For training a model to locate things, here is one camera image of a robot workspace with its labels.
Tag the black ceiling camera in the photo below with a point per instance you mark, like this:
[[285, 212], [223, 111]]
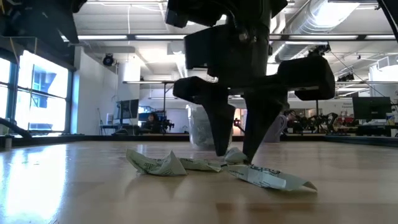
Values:
[[108, 59]]

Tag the black background rig frame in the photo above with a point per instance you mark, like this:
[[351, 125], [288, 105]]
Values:
[[164, 102]]

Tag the person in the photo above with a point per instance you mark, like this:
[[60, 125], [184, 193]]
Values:
[[152, 122]]

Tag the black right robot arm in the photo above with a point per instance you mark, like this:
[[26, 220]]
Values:
[[248, 9]]

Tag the large bright window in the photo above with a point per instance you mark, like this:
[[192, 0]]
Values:
[[43, 93]]

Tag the lavender faceted mug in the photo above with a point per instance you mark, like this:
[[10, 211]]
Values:
[[275, 135]]

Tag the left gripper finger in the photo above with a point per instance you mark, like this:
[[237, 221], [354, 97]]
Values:
[[66, 25]]

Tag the black ceiling spotlight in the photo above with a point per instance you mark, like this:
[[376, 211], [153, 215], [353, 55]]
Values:
[[317, 50], [345, 76]]

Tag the black computer monitor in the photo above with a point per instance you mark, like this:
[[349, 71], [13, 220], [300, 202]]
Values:
[[371, 107], [127, 110]]

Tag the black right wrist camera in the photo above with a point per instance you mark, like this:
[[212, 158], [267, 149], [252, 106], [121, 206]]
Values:
[[199, 46]]

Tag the black background robot arm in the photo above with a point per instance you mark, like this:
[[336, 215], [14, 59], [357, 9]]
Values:
[[238, 123], [329, 119], [167, 123]]

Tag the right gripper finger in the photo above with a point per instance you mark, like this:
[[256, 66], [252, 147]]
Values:
[[264, 118], [220, 118]]

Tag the black aluminium table frame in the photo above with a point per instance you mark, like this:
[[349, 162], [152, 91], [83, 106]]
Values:
[[46, 140]]

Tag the grey metal post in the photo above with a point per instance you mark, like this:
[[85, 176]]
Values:
[[8, 143]]

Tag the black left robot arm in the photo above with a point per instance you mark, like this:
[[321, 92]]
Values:
[[18, 12]]

